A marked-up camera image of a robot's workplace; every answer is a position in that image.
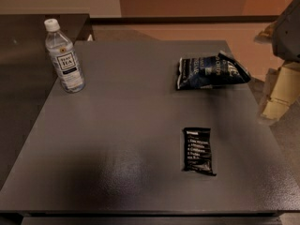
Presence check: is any black rxbar chocolate bar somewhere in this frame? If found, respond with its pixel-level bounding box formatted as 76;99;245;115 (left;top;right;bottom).
183;127;216;176

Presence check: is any dark blue chip bag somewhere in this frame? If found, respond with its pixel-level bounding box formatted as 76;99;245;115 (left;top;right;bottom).
176;51;251;90

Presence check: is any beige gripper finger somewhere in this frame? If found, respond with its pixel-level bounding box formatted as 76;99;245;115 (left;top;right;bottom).
271;61;300;119
257;68;283;126

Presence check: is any clear tea bottle white cap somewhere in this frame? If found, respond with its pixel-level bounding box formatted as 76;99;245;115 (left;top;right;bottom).
44;19;85;93

